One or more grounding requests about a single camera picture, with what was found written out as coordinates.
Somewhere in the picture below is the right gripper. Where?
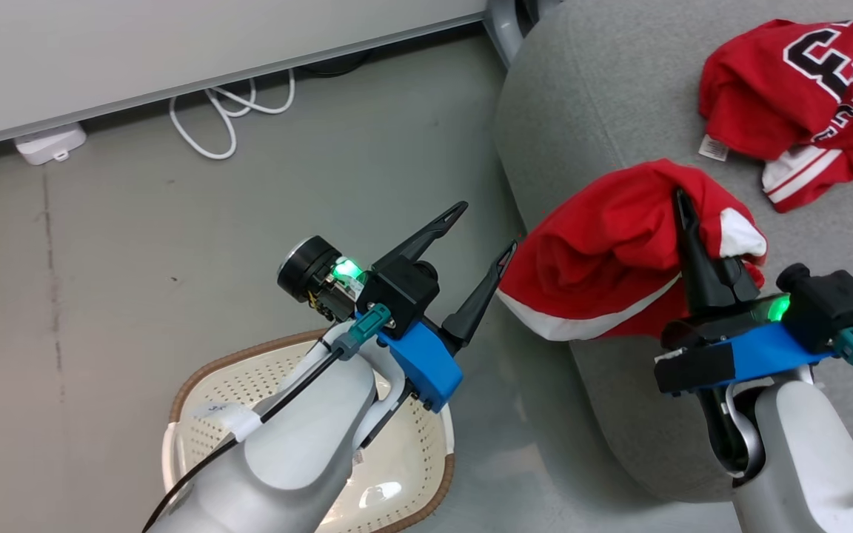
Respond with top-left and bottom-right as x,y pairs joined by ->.
653,188 -> 836,395

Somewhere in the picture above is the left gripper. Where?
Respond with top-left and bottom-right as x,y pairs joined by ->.
332,201 -> 518,415

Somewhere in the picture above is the red garment with white trim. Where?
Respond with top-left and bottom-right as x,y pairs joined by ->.
497,158 -> 769,342

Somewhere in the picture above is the red numbered sports jersey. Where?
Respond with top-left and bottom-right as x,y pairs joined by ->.
698,19 -> 853,214

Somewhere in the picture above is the white basket with brown rim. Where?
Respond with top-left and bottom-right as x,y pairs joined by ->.
162,329 -> 456,533

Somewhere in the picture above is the grey fabric sofa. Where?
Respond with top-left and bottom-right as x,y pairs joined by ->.
495,0 -> 853,506

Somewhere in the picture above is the white partition panel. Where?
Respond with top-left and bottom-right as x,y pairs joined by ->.
0,0 -> 488,153

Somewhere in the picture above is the white power adapter box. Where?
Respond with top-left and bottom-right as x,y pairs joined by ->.
14,122 -> 87,166

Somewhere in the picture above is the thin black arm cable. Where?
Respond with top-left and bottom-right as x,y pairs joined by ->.
141,348 -> 346,533

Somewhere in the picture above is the grey partition foot post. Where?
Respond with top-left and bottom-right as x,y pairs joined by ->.
482,0 -> 529,69

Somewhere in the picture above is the white looped floor cable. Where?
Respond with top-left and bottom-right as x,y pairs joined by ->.
169,69 -> 297,161

